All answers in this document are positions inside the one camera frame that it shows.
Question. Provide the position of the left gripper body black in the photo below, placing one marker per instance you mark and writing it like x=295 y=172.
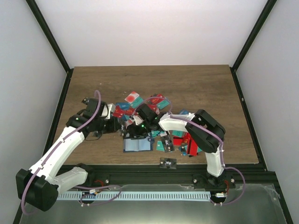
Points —
x=108 y=128

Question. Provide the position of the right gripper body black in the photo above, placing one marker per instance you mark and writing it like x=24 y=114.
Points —
x=142 y=131

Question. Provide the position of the blue leather card holder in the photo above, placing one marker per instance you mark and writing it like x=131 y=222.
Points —
x=140 y=145

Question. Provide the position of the black vip card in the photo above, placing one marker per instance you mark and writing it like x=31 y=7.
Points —
x=167 y=143
x=168 y=163

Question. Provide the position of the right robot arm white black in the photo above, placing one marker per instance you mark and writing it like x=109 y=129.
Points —
x=206 y=132

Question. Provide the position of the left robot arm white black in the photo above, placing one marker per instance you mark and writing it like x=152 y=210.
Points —
x=41 y=185

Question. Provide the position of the red card left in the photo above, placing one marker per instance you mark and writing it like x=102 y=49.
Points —
x=119 y=112

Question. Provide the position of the red card top right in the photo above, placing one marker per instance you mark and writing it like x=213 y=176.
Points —
x=156 y=99

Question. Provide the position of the teal card top right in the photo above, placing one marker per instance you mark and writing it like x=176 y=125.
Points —
x=163 y=104

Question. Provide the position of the white card red circle top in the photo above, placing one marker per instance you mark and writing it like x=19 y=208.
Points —
x=132 y=97

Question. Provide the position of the teal VIP card right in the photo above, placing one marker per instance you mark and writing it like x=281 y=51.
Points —
x=179 y=134

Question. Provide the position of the red gold card lower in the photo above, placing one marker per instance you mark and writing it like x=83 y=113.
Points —
x=184 y=140

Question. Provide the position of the black card far left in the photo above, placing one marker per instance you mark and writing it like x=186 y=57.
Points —
x=86 y=100

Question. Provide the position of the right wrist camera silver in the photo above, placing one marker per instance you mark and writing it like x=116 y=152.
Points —
x=137 y=120

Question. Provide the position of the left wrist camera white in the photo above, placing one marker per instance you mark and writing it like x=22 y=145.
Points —
x=108 y=110

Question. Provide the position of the light blue slotted cable duct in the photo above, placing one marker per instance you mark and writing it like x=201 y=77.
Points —
x=139 y=196

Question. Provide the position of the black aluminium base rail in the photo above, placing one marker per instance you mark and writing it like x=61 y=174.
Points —
x=195 y=175

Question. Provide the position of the left black frame post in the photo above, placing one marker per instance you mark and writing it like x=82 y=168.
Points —
x=48 y=33

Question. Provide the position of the black frame post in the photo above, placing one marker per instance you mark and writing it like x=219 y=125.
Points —
x=253 y=34
x=48 y=33

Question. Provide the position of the right black frame post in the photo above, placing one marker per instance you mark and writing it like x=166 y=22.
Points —
x=253 y=34

